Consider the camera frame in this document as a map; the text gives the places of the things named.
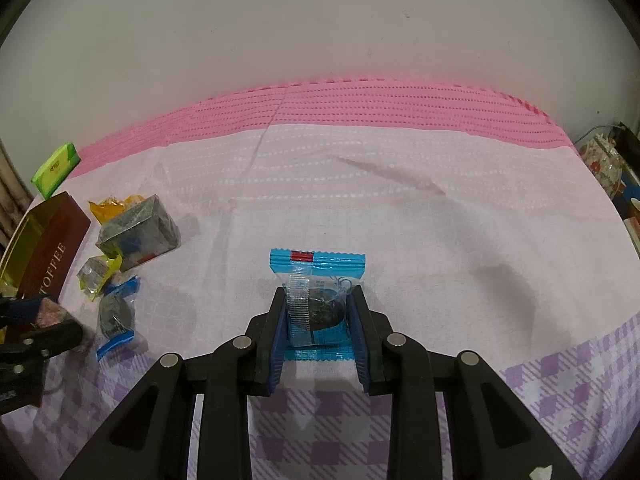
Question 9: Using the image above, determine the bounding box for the orange gold snack packet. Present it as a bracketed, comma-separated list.
[88, 194, 146, 226]

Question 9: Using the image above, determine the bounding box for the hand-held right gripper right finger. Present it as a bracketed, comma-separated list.
[347, 284, 583, 480]

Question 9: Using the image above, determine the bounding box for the green tissue pack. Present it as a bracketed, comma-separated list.
[31, 143, 81, 199]

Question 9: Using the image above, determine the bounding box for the floral printed pot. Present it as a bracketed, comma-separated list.
[579, 135, 626, 198]

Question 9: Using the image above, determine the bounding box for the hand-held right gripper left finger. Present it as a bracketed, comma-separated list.
[59, 286, 290, 480]

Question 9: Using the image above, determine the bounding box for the yellow green snack packet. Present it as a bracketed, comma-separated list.
[76, 254, 123, 302]

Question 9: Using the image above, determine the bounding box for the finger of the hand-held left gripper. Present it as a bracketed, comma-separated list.
[0, 296, 43, 328]
[0, 321, 85, 361]

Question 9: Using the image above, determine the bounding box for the pile of colourful boxes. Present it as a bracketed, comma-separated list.
[617, 122, 640, 261]

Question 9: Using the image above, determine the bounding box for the dark red gold tin box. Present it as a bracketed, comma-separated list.
[0, 191, 92, 333]

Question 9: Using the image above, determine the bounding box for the pink snack packet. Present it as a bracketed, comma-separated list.
[31, 297, 96, 358]

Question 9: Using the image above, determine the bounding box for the beige curtain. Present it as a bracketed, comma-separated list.
[0, 145, 31, 246]

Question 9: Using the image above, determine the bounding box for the grey seaweed snack block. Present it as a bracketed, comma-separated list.
[96, 195, 180, 270]

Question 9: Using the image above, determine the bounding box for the blue cookie packet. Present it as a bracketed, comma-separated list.
[269, 248, 367, 362]
[95, 275, 139, 361]

